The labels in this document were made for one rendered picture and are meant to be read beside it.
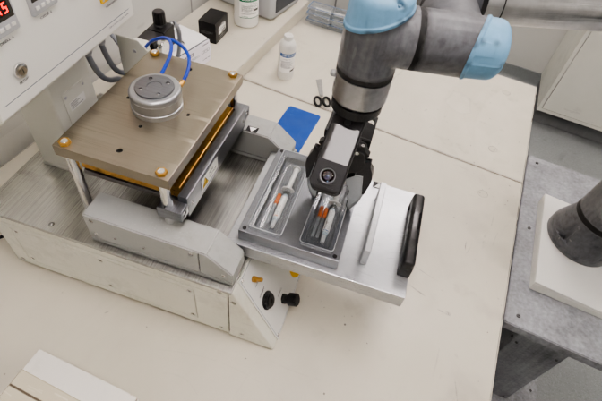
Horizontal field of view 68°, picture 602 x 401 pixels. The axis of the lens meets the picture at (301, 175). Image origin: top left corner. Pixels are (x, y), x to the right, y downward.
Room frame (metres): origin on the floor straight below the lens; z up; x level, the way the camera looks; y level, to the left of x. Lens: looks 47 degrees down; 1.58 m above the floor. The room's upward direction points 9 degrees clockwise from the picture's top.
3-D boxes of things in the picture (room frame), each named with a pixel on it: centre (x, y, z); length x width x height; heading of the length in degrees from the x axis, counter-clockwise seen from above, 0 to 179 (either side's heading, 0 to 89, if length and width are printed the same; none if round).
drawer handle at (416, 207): (0.45, -0.20, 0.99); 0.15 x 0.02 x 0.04; 169
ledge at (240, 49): (1.25, 0.34, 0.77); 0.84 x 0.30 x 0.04; 162
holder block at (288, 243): (0.48, -0.01, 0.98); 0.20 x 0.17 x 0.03; 169
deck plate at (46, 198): (0.54, 0.27, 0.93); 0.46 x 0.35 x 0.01; 79
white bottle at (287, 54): (1.17, 0.10, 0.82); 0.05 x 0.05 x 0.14
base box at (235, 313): (0.55, 0.23, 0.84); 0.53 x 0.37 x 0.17; 79
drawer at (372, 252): (0.47, -0.06, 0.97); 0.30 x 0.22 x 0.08; 79
